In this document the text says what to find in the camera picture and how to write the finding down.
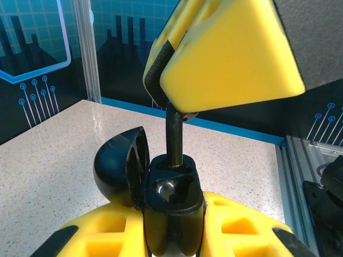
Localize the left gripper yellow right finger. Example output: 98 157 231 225
199 190 316 257

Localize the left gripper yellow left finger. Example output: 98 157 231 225
33 199 147 257

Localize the black earbud charging case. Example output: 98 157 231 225
93 126 207 257

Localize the black wireless earbud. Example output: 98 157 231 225
165 101 199 171

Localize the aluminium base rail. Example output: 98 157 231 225
275 135 343 257

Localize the right aluminium frame post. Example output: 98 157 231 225
73 0 102 104

